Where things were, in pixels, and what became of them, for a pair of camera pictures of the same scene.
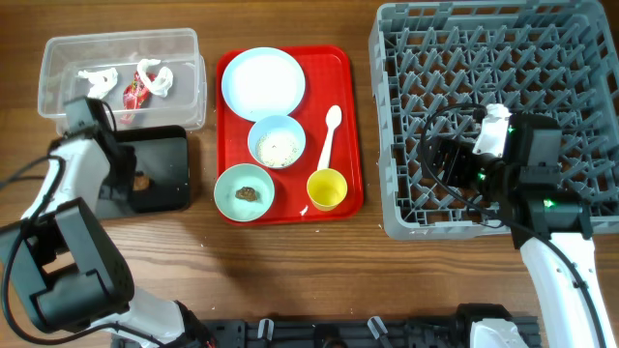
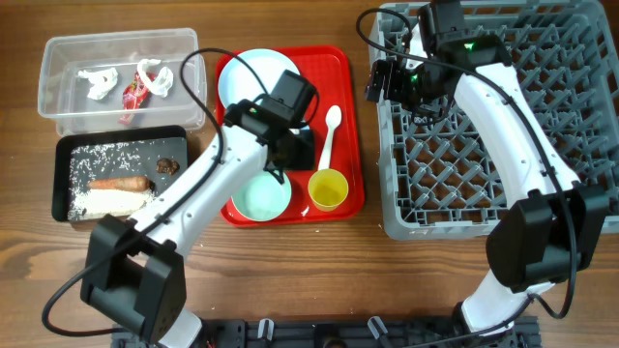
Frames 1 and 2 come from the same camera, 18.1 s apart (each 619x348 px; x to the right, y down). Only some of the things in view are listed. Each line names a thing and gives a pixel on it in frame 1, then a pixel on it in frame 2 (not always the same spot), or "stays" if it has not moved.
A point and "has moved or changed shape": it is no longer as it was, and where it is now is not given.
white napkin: (103, 81) stays
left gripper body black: (116, 185) → (299, 152)
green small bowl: (244, 192) has moved or changed shape
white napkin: (160, 87) stays
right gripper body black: (464, 168) → (400, 85)
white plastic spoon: (333, 118) stays
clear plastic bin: (151, 77) stays
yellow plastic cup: (326, 188) stays
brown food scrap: (247, 193) → (166, 165)
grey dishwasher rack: (436, 65) stays
